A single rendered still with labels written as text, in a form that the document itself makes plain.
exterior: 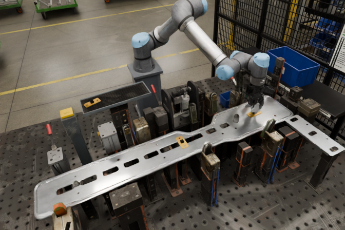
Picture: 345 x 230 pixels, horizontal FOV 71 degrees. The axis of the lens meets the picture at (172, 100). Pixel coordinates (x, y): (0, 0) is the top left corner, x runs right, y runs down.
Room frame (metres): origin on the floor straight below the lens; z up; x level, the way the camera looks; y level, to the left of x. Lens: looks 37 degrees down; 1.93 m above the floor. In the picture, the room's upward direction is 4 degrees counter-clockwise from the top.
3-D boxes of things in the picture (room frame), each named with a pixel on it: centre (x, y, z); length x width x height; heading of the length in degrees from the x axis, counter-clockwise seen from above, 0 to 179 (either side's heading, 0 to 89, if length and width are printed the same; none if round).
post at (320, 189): (0.75, -0.75, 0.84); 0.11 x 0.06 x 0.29; 23
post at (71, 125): (0.97, 0.55, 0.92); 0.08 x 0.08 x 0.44; 23
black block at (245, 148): (0.81, -0.35, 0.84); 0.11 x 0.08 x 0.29; 23
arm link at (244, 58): (1.09, -0.36, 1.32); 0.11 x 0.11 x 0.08; 44
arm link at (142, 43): (1.50, 0.17, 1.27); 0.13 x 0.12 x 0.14; 134
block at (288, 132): (0.90, -0.60, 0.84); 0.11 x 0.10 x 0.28; 23
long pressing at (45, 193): (0.84, -0.02, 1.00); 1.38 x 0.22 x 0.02; 113
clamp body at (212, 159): (0.72, -0.16, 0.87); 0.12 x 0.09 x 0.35; 23
